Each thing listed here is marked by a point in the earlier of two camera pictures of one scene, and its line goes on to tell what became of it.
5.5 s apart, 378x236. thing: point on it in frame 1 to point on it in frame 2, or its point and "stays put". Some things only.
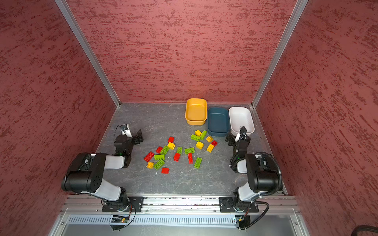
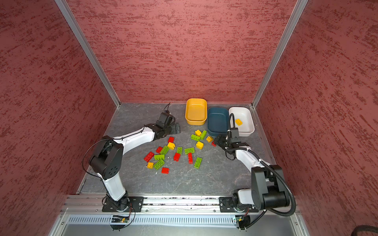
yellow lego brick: (210, 148) to (238, 122)
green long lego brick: (195, 137) stays put
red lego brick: (176, 157) stays put
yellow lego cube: (198, 132) stays put
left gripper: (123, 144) to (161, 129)
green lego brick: (198, 162) stays put
